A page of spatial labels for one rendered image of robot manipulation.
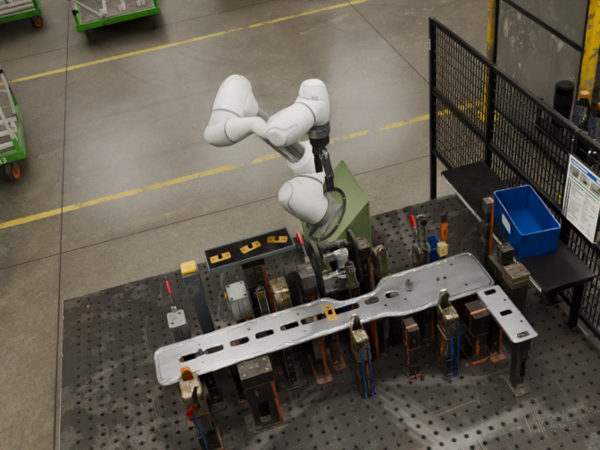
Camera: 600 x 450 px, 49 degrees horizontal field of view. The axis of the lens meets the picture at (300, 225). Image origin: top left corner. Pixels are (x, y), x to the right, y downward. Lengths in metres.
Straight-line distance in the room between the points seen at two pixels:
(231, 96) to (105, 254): 2.39
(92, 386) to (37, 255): 2.22
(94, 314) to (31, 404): 0.93
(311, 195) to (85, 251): 2.32
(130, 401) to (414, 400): 1.19
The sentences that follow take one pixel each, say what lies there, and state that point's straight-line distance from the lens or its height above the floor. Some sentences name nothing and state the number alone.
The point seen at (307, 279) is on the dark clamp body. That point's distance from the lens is 2.73.
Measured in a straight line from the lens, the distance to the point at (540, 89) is 4.93.
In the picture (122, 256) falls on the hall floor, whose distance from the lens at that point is 4.86.
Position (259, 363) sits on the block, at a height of 1.03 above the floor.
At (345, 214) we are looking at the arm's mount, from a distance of 3.17.
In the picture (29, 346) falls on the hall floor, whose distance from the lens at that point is 4.51.
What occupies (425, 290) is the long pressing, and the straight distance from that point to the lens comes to 2.73.
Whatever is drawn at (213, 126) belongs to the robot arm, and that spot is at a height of 1.59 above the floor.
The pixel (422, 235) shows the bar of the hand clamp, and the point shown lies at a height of 1.12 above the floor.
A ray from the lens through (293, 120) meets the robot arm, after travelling 2.24.
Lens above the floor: 2.93
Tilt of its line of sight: 39 degrees down
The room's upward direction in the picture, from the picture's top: 10 degrees counter-clockwise
